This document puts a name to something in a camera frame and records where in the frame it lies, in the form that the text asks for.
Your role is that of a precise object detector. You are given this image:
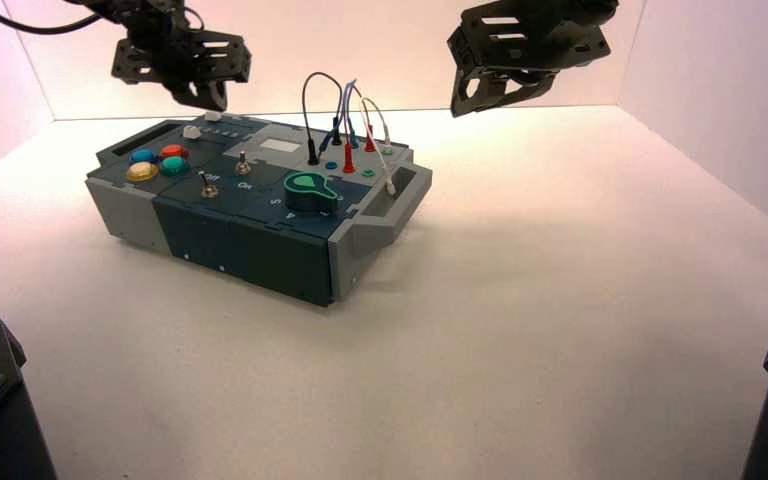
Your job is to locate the blue grey control box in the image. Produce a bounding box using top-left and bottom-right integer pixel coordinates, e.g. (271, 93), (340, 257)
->
(85, 113), (434, 308)

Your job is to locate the yellow push button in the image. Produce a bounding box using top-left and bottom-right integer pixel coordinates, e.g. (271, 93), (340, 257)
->
(124, 162), (161, 184)

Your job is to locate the red jumper cable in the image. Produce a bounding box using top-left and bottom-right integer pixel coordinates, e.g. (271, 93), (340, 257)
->
(340, 79), (379, 176)

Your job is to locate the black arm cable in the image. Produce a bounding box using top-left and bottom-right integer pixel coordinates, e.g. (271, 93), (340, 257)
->
(0, 0), (104, 36)

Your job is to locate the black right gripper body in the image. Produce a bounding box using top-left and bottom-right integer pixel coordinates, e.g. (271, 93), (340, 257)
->
(446, 0), (618, 73)

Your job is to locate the white jumper cable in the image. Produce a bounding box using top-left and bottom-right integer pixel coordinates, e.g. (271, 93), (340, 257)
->
(358, 95), (397, 196)

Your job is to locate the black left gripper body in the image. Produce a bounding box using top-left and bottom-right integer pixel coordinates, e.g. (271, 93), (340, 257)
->
(110, 29), (253, 87)

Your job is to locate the blue jumper cable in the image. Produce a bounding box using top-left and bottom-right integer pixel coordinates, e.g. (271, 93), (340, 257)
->
(317, 79), (361, 155)

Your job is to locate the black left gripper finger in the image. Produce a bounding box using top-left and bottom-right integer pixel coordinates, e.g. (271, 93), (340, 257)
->
(169, 80), (208, 109)
(201, 78), (230, 113)

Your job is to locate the black jumper cable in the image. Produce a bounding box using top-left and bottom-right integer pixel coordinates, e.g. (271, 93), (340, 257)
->
(301, 72), (346, 167)

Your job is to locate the green rotary knob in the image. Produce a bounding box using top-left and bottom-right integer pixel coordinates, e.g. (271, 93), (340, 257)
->
(283, 172), (342, 214)

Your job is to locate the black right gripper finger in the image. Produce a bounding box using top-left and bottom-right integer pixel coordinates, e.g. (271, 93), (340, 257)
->
(450, 66), (514, 119)
(493, 68), (559, 110)

